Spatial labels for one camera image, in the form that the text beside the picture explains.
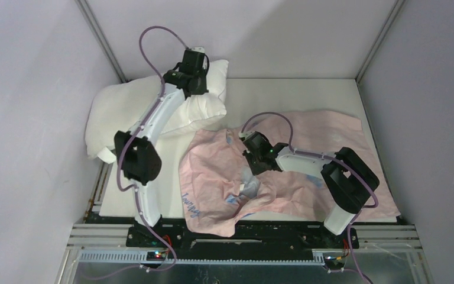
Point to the right aluminium frame post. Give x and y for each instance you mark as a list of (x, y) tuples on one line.
[(377, 43)]

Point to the aluminium frame post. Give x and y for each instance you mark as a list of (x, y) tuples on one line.
[(377, 43), (100, 37)]

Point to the pink and blue pillowcase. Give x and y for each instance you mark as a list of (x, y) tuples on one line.
[(218, 188)]

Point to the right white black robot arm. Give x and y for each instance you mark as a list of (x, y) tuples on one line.
[(348, 178)]

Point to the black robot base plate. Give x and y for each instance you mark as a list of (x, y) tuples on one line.
[(259, 240)]

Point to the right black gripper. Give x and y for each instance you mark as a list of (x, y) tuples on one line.
[(255, 170)]

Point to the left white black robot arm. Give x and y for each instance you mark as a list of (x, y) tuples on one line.
[(136, 154)]

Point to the grey slotted cable duct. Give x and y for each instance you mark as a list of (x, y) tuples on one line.
[(150, 257)]

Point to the left aluminium frame post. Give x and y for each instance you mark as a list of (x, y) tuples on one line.
[(100, 37)]

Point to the white pillow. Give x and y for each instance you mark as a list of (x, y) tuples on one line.
[(118, 107)]

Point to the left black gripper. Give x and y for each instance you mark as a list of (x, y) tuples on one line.
[(202, 89)]

